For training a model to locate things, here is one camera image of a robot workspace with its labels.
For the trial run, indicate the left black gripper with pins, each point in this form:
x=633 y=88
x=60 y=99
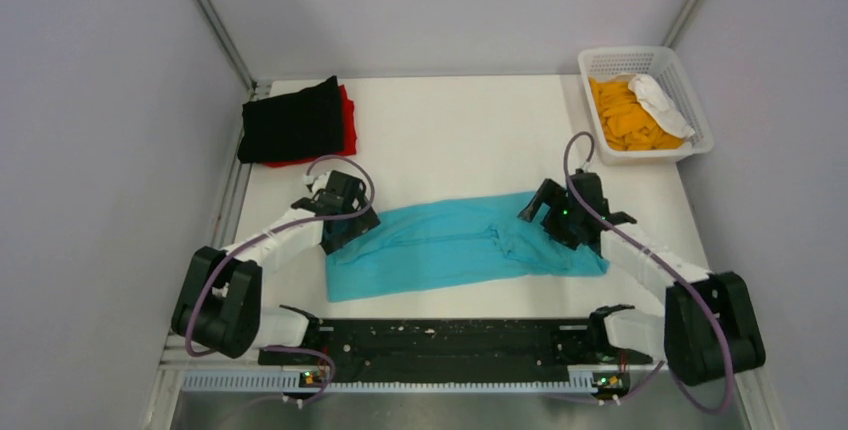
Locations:
x=361 y=223

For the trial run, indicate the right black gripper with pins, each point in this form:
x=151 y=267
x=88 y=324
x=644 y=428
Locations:
x=554 y=195

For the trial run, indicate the cyan t-shirt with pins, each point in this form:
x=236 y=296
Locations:
x=451 y=243

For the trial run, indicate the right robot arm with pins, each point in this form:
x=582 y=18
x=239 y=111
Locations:
x=708 y=322

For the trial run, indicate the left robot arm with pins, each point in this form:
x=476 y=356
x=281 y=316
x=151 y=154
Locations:
x=220 y=308

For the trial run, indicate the folded red t-shirt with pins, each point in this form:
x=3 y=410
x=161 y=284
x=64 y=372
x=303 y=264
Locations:
x=350 y=134

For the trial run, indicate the folded black t-shirt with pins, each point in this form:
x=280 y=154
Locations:
x=294 y=126

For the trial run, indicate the orange t-shirt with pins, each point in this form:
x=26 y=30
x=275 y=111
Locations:
x=626 y=125

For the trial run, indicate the white t-shirt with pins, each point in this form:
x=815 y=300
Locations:
x=657 y=103

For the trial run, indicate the white plastic basket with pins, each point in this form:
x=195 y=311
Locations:
x=617 y=64

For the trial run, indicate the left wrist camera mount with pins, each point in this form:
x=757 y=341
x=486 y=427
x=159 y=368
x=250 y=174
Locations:
x=314 y=183

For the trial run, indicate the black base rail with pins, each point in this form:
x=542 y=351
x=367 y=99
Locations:
x=443 y=351

